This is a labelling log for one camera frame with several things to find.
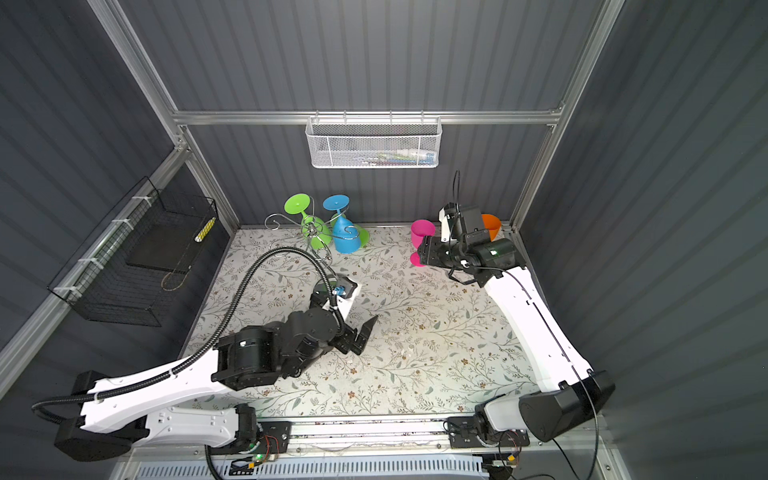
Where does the orange wine glass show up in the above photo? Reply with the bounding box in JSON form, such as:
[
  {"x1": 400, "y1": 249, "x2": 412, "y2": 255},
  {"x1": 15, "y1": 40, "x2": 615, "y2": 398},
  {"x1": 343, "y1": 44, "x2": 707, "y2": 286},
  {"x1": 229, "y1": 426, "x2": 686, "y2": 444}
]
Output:
[{"x1": 481, "y1": 213, "x2": 502, "y2": 241}]

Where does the pink wine glass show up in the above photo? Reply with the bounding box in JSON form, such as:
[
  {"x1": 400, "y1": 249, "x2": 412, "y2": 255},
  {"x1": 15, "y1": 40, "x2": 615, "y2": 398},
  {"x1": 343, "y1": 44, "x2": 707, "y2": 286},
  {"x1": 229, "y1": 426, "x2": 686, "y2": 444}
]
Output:
[{"x1": 410, "y1": 219, "x2": 436, "y2": 267}]

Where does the blue wine glass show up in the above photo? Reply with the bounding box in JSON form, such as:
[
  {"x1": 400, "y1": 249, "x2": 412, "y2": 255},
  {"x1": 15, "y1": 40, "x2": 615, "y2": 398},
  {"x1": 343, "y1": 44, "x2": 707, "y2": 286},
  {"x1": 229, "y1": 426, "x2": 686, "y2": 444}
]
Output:
[{"x1": 323, "y1": 194, "x2": 361, "y2": 254}]

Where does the yellow-green wine glass front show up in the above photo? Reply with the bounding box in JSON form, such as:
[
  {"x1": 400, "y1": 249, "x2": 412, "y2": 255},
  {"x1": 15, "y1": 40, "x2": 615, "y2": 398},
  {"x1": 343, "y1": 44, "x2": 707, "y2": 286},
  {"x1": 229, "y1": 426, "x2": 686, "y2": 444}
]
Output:
[{"x1": 356, "y1": 225, "x2": 370, "y2": 248}]

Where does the chrome wine glass rack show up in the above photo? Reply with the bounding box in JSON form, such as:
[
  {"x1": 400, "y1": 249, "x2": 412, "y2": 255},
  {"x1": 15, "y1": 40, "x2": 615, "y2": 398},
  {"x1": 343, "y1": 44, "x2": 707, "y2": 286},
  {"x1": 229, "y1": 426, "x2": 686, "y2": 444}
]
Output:
[{"x1": 264, "y1": 204, "x2": 342, "y2": 277}]

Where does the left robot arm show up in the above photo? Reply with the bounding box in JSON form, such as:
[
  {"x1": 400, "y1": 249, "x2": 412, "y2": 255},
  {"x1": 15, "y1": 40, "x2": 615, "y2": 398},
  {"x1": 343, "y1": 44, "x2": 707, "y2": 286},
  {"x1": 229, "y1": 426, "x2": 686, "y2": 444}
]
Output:
[{"x1": 31, "y1": 246, "x2": 378, "y2": 463}]

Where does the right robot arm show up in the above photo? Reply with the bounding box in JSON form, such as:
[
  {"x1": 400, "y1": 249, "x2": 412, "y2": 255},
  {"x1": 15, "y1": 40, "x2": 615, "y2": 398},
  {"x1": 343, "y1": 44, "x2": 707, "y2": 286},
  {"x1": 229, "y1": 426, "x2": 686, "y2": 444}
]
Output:
[{"x1": 418, "y1": 202, "x2": 615, "y2": 443}]

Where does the green wine glass back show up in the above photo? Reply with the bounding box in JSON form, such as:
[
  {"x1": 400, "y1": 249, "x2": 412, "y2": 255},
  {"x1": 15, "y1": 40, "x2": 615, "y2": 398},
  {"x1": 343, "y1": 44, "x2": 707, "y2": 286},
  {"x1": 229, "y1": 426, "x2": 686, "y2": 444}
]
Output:
[{"x1": 284, "y1": 193, "x2": 332, "y2": 251}]

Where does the yellow marker in basket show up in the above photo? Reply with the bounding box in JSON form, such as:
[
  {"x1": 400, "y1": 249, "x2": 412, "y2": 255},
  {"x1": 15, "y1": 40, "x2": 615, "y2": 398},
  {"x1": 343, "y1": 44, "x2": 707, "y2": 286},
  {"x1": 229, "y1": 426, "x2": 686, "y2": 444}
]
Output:
[{"x1": 194, "y1": 216, "x2": 217, "y2": 243}]

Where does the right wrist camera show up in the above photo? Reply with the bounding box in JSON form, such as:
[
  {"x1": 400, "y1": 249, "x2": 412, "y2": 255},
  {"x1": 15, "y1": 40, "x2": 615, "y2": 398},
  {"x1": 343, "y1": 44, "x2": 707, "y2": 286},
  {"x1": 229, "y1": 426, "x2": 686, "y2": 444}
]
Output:
[{"x1": 438, "y1": 202, "x2": 457, "y2": 243}]

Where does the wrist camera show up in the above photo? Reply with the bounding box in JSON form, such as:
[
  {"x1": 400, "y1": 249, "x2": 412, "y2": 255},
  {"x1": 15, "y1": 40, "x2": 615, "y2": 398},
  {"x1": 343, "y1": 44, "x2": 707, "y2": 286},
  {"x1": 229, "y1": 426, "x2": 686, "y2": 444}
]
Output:
[
  {"x1": 331, "y1": 275, "x2": 361, "y2": 320},
  {"x1": 438, "y1": 202, "x2": 457, "y2": 243}
]

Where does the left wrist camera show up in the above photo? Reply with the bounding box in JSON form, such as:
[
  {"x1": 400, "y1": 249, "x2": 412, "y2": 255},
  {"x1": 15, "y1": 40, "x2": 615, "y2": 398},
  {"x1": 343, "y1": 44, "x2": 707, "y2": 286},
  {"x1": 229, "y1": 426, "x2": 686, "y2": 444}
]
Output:
[{"x1": 331, "y1": 275, "x2": 361, "y2": 320}]

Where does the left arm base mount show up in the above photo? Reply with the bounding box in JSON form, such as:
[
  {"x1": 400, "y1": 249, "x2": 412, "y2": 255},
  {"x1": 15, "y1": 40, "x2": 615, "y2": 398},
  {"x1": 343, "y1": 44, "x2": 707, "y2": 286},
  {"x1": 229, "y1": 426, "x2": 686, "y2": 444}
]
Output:
[{"x1": 210, "y1": 421, "x2": 293, "y2": 455}]

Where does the white perforated cable tray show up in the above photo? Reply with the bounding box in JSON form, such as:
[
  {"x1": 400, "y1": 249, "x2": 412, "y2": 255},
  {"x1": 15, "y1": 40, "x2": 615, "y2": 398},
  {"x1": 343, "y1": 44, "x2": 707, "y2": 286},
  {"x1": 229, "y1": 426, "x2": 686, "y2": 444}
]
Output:
[{"x1": 134, "y1": 454, "x2": 490, "y2": 480}]

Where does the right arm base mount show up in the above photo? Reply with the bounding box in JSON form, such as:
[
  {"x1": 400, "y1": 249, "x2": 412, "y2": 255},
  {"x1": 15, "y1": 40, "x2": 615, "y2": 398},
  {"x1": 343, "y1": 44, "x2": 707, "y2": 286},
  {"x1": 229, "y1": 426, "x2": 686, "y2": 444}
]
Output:
[{"x1": 443, "y1": 415, "x2": 530, "y2": 451}]

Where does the white wire wall basket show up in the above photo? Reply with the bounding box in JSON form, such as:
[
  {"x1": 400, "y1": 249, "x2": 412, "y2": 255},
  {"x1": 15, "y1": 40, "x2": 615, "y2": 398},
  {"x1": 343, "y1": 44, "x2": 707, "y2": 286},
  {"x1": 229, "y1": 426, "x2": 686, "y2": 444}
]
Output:
[{"x1": 305, "y1": 115, "x2": 443, "y2": 169}]

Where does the black wire wall basket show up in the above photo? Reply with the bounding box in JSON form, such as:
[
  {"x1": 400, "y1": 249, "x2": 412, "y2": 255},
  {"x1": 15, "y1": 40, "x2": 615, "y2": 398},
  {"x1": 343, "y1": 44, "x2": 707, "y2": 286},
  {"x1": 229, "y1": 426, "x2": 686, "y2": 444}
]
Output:
[{"x1": 48, "y1": 179, "x2": 218, "y2": 327}]

